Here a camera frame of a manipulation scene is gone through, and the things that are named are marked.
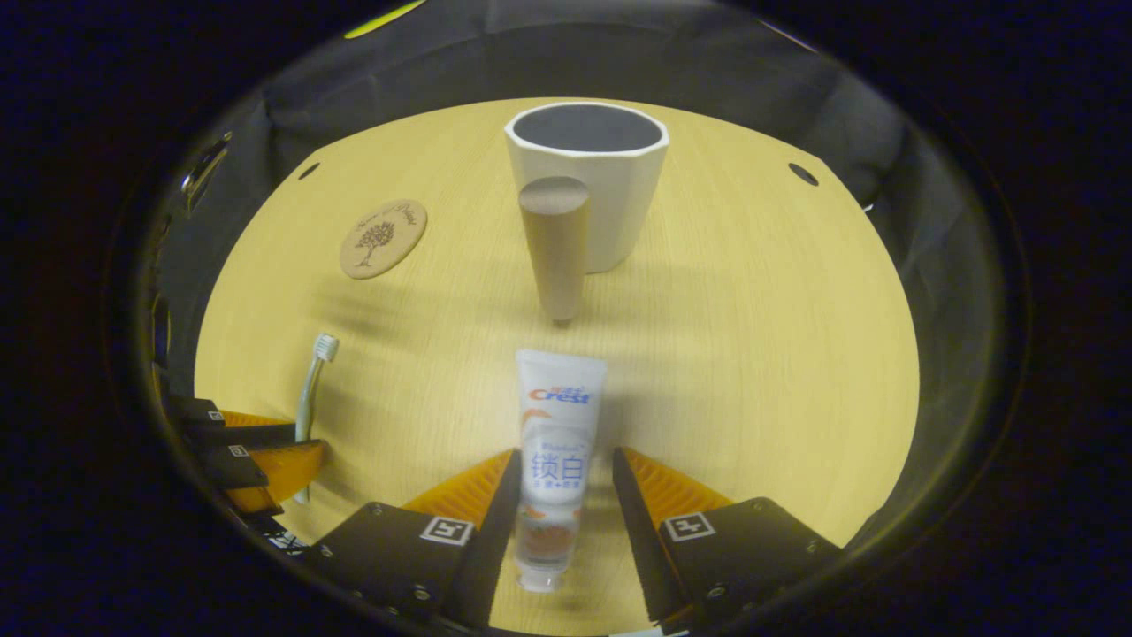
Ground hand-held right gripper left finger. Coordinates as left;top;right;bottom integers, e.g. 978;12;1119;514
305;449;523;631

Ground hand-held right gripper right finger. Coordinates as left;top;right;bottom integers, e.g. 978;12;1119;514
612;447;843;633

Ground white toothbrush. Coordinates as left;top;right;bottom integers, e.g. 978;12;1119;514
292;334;340;505

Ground white toothpaste tube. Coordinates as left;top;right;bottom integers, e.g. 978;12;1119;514
515;349;608;594

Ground round cork coaster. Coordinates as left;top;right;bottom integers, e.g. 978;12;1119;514
340;199;429;280

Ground white cup with wooden handle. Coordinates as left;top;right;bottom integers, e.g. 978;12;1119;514
504;102;670;324

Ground black backdrop cloth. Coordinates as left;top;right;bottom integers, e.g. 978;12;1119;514
150;0;1009;549

